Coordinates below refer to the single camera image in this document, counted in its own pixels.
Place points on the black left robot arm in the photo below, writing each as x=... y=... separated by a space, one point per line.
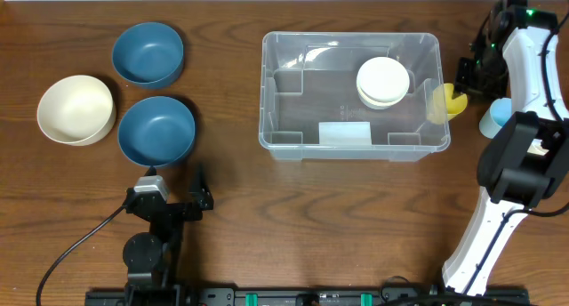
x=152 y=257

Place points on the white plastic bowl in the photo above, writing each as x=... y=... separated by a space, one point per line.
x=383 y=79

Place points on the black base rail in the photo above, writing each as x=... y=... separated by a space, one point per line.
x=387 y=295

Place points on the dark blue bowl front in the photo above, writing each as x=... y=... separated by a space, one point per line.
x=158 y=131

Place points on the light blue plastic cup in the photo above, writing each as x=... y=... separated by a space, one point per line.
x=495 y=117

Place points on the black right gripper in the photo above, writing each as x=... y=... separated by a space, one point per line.
x=465 y=79

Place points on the dark blue bowl rear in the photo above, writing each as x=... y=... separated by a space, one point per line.
x=150 y=55

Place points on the grey plastic bowl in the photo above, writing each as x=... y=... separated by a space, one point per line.
x=378 y=107

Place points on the large cream bowl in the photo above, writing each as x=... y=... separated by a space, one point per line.
x=77 y=110

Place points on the yellow plastic bowl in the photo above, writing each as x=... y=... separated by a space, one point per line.
x=371 y=101

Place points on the white label in bin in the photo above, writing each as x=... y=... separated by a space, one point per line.
x=344 y=134

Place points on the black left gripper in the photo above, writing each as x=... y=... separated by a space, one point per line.
x=173 y=209

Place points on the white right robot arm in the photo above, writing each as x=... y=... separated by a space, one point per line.
x=527 y=159

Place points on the yellow plastic cup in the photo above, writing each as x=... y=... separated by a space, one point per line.
x=445 y=104

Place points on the clear plastic storage bin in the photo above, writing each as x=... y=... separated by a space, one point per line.
x=310 y=77

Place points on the dark blue bowl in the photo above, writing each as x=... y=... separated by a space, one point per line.
x=158 y=131
x=150 y=55

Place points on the cream plastic cup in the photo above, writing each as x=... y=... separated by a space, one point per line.
x=536 y=148

